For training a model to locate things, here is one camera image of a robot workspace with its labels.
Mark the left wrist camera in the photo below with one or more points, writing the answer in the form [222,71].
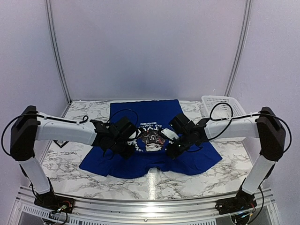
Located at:
[133,137]

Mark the aluminium front rail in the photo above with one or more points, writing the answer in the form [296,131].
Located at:
[89,211]

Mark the right aluminium corner post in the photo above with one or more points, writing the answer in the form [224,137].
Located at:
[240,47]

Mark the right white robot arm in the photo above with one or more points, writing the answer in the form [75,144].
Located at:
[264,125]

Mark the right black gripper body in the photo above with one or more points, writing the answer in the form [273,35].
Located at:
[185,143]

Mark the blue printed t-shirt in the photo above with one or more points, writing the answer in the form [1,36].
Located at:
[150,152]

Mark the left aluminium corner post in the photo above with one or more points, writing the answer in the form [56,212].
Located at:
[56,53]

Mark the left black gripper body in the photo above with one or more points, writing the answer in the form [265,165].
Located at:
[118,147]

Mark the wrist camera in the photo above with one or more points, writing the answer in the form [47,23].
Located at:
[168,134]
[133,137]

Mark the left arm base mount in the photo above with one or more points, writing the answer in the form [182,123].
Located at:
[54,202]

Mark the white plastic basket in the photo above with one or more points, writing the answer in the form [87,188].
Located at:
[220,105]

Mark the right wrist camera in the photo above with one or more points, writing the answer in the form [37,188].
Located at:
[168,134]

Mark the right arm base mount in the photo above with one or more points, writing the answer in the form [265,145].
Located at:
[235,204]

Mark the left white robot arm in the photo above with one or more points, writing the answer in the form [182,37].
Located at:
[32,126]

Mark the aluminium corner post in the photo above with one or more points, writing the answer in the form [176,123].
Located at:
[56,53]
[240,47]

